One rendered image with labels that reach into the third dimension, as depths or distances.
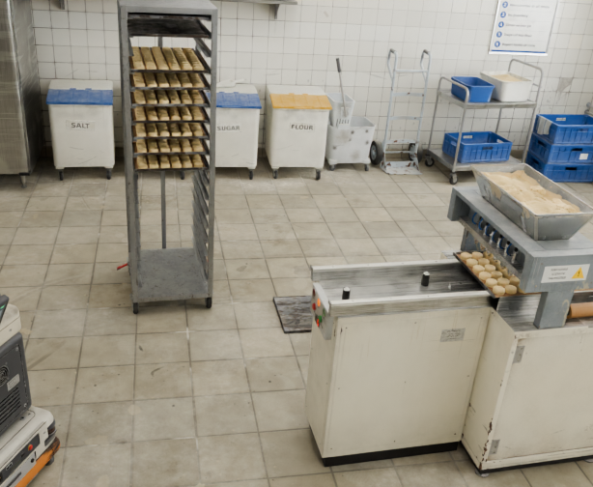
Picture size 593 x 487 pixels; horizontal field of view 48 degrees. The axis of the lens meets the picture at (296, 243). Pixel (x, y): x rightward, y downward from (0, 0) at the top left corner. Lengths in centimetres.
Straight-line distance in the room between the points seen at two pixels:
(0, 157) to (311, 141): 267
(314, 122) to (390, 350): 365
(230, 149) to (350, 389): 365
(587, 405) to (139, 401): 215
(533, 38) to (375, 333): 521
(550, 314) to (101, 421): 214
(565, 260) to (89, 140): 442
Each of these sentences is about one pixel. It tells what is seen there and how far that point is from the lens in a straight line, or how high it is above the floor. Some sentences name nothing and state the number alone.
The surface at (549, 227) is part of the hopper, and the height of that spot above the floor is 125.
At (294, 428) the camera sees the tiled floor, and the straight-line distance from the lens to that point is 346.
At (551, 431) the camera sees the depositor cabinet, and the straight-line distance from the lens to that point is 338.
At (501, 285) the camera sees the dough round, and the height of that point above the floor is 91.
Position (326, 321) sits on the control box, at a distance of 279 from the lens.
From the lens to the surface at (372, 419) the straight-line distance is 313.
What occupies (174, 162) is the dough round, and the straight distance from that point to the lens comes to 391.
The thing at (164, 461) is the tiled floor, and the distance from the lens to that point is 329.
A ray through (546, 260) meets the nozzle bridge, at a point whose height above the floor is 116.
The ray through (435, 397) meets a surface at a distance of 318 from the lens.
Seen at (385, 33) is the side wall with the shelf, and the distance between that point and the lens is 694.
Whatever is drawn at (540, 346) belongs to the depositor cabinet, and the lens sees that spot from 301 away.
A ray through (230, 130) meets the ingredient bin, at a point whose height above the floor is 48.
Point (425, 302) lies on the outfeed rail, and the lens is 286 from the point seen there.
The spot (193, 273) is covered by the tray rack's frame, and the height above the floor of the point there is 15.
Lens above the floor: 230
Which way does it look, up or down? 26 degrees down
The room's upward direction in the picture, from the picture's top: 5 degrees clockwise
